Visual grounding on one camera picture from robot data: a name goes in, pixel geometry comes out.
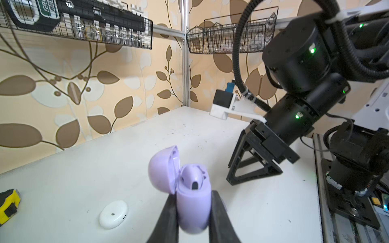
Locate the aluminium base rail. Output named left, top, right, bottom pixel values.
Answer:
left=313, top=131, right=389, bottom=243

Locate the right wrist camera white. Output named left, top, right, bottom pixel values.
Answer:
left=210, top=83, right=266, bottom=123

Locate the purple round earbud case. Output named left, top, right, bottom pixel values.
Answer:
left=148, top=145, right=212, bottom=234

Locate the black wire basket right wall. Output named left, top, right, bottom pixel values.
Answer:
left=186, top=6, right=279, bottom=54

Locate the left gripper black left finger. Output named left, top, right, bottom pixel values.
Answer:
left=147, top=194, right=179, bottom=243

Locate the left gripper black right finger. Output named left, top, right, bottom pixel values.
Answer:
left=208, top=190, right=241, bottom=243

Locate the black wire basket back wall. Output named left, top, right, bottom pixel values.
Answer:
left=1, top=1, right=153, bottom=50

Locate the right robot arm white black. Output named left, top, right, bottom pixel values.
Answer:
left=227, top=1, right=389, bottom=185

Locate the white round earbud case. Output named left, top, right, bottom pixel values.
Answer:
left=99, top=200, right=128, bottom=230

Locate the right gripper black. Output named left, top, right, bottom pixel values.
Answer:
left=227, top=120, right=300, bottom=186

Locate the black yellow tape measure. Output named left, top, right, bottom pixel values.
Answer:
left=0, top=189, right=21, bottom=226

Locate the black wire basket wall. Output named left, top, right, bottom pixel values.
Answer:
left=1, top=1, right=153, bottom=50
left=186, top=6, right=279, bottom=54

